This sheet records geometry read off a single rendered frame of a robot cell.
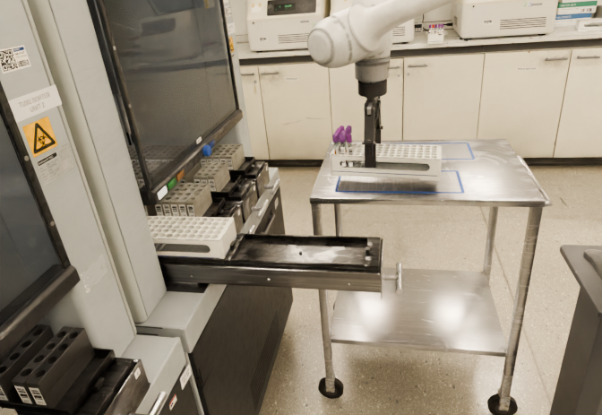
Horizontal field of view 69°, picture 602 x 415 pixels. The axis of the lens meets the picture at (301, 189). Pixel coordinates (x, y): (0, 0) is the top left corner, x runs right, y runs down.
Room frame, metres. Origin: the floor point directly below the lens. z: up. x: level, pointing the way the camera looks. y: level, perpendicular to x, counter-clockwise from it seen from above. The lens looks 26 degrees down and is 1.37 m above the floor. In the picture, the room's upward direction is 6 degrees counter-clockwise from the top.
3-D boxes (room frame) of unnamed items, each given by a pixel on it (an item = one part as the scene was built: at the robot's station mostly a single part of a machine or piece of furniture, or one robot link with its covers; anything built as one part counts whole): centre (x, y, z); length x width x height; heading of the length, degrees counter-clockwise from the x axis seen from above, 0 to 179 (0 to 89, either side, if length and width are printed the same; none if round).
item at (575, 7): (3.19, -2.00, 1.01); 0.23 x 0.12 x 0.08; 76
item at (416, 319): (1.23, -0.37, 0.41); 0.67 x 0.46 x 0.82; 77
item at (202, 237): (0.91, 0.32, 0.83); 0.30 x 0.10 x 0.06; 77
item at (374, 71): (1.14, -0.21, 1.14); 0.09 x 0.09 x 0.06
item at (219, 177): (1.20, 0.24, 0.85); 0.12 x 0.02 x 0.06; 166
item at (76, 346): (0.52, 0.40, 0.85); 0.12 x 0.02 x 0.06; 167
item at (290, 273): (0.87, 0.15, 0.78); 0.73 x 0.14 x 0.09; 77
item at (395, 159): (1.13, -0.24, 0.89); 0.30 x 0.10 x 0.06; 71
